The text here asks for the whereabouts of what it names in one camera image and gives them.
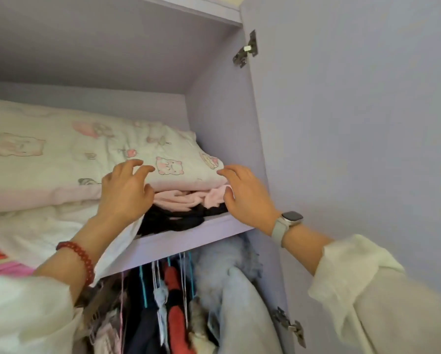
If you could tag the patterned pink hanging garment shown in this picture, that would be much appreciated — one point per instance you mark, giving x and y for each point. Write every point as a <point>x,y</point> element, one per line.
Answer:
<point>108,328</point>

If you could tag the person's right forearm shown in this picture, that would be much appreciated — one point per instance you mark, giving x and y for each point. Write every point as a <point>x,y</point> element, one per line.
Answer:
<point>357,287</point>

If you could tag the person's left forearm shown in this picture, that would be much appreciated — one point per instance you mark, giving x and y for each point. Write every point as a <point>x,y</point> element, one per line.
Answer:
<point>58,276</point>

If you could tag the small white hanging garment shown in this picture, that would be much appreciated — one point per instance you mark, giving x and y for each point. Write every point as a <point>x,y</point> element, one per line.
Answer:
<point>162,302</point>

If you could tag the person's right thumb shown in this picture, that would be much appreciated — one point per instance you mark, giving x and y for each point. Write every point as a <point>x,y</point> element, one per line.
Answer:
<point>228,197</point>

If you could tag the pink folded cloth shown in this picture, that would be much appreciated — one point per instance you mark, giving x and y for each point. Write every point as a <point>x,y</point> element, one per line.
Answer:
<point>183,199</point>

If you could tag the cream bear print quilt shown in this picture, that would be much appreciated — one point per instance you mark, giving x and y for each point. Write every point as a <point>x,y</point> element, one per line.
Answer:
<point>58,158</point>

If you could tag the person's right hand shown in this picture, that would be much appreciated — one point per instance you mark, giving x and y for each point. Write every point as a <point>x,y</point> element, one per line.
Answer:
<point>250,202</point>

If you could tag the white folded bedding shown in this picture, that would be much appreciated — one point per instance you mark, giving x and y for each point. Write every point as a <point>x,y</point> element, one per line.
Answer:
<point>39,226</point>

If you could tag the red hanging garment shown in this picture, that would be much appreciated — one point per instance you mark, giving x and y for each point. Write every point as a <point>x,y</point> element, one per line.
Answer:
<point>176,320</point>

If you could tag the pale blue fluffy coat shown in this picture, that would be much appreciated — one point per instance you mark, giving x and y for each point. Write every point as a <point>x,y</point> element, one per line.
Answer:
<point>238,302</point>

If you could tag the lilac wardrobe door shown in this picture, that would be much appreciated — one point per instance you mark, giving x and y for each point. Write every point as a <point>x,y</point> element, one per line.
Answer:
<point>353,117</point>

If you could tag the person's left hand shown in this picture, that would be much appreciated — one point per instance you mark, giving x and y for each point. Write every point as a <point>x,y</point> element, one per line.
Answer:
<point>122,197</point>

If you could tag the dark navy hanging garment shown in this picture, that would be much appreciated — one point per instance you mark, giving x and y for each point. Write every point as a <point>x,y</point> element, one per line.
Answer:
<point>143,331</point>

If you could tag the person's right middle finger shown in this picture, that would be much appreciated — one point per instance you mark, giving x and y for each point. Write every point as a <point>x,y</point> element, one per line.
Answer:
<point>240,169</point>

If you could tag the black folded garment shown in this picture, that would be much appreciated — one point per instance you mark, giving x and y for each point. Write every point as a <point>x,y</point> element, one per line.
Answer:
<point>172,219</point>

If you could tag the lilac wardrobe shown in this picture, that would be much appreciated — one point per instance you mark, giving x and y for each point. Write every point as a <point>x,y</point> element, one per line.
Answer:
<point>139,58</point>

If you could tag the person's left thumb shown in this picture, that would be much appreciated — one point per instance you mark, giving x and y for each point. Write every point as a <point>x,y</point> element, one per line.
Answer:
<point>150,194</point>

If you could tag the metal door hinge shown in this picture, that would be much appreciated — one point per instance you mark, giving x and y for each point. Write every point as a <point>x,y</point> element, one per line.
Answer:
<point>247,49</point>
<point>288,324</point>

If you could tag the grey smartwatch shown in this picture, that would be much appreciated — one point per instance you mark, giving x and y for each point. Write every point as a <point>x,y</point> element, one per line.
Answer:
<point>284,225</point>

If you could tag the person's left middle finger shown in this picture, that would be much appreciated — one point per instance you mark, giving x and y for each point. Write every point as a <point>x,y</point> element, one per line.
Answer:
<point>130,164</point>

